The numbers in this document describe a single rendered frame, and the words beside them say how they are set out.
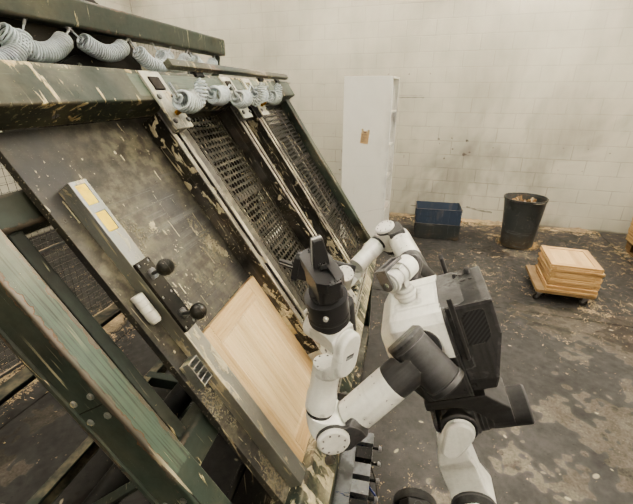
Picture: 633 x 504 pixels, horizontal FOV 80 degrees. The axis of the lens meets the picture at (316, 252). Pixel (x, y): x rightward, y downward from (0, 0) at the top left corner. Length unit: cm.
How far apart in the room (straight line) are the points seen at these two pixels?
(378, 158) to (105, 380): 443
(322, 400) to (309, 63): 601
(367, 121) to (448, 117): 168
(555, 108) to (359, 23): 296
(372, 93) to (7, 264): 444
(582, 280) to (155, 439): 391
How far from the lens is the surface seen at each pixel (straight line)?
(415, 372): 92
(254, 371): 117
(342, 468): 144
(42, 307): 82
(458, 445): 133
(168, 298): 98
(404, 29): 631
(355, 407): 97
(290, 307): 135
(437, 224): 544
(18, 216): 99
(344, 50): 644
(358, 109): 494
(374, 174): 498
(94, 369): 82
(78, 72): 115
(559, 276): 422
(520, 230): 546
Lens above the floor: 188
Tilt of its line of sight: 23 degrees down
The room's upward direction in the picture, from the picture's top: straight up
